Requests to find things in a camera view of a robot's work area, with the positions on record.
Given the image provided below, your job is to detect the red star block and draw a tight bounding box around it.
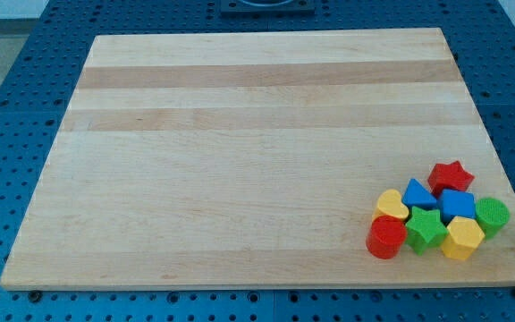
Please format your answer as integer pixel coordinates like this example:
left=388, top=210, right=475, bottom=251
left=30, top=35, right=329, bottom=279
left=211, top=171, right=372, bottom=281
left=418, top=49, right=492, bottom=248
left=427, top=161, right=475, bottom=198

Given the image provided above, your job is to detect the yellow hexagon block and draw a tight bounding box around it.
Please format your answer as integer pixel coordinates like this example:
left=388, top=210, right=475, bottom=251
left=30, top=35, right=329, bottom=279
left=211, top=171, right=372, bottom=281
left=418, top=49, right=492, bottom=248
left=440, top=216, right=485, bottom=261

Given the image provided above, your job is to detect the green cylinder block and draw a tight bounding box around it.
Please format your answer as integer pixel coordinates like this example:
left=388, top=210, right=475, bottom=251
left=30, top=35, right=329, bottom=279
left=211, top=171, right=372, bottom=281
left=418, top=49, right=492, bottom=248
left=475, top=198, right=511, bottom=239

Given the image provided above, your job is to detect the yellow heart block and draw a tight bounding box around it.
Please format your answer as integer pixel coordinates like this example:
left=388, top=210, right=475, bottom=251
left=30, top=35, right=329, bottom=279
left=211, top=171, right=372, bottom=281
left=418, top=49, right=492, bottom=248
left=372, top=189, right=409, bottom=221

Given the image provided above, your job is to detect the green star block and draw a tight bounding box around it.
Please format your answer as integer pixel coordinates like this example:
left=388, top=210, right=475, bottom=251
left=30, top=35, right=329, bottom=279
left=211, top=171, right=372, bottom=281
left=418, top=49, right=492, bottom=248
left=405, top=207, right=448, bottom=256

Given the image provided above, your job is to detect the blue triangle block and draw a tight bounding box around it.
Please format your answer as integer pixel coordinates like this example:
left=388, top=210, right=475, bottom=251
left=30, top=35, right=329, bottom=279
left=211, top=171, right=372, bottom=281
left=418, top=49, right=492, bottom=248
left=401, top=178, right=437, bottom=210

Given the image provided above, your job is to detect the red cylinder block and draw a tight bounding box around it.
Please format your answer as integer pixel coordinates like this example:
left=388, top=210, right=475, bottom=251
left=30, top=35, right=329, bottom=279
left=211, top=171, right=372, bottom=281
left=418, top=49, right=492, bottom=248
left=366, top=216, right=408, bottom=259

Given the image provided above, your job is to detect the wooden board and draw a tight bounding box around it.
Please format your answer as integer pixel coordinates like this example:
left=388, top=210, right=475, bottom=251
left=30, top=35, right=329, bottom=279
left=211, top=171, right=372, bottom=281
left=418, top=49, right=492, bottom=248
left=0, top=28, right=515, bottom=291

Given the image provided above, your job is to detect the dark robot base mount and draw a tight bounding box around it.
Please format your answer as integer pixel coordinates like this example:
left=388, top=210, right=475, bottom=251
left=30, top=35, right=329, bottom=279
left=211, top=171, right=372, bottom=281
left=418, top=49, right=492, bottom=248
left=217, top=0, right=316, bottom=15

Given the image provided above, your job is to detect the blue cube block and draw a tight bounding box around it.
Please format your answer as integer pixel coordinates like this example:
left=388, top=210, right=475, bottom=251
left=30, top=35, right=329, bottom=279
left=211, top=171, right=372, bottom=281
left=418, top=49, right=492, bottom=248
left=437, top=189, right=476, bottom=224

